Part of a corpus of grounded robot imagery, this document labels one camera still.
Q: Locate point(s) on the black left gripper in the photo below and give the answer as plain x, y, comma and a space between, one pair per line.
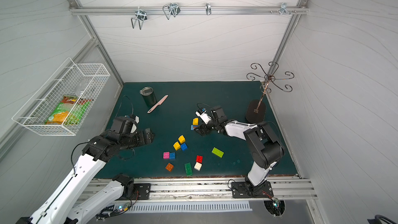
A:
146, 136

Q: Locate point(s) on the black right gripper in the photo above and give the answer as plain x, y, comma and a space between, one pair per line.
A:
203, 127

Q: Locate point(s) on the yellow lego brick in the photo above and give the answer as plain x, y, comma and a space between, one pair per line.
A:
177, 146
195, 121
181, 140

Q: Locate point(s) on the lime green long lego brick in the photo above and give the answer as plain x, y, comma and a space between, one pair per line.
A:
217, 152

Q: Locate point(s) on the orange lego brick front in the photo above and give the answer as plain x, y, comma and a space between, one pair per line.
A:
169, 167

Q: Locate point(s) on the red lego brick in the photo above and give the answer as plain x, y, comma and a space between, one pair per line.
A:
199, 159

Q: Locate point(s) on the cream lego brick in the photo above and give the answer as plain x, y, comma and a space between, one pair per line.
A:
197, 166

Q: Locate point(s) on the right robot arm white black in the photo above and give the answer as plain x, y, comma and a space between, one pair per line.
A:
264, 146

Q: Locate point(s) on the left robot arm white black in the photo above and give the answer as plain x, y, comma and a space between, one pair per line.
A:
62, 208

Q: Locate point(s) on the blue lego brick centre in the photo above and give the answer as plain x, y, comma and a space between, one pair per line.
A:
183, 147

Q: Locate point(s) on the dark green long lego brick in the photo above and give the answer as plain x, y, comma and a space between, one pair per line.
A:
188, 169

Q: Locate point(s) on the black metal jewelry stand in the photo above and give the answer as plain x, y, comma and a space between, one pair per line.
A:
256, 109

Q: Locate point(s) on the pink plastic knife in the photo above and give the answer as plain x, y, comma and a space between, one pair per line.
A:
157, 104

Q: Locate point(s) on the dark green metal tumbler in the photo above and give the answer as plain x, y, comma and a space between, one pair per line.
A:
149, 96

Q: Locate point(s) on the green snack bag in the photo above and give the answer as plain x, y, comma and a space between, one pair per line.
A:
70, 111

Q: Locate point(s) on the metal hook clip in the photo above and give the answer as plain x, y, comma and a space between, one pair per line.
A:
171, 10
208, 9
138, 20
283, 10

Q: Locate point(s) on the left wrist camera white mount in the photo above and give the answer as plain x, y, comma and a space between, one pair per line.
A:
135, 121

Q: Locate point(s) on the white wire basket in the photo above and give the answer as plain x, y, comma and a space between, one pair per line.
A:
83, 80

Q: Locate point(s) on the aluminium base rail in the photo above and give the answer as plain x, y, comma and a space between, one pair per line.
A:
221, 188

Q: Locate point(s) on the aluminium crossbar rail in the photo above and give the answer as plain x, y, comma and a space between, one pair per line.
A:
185, 10

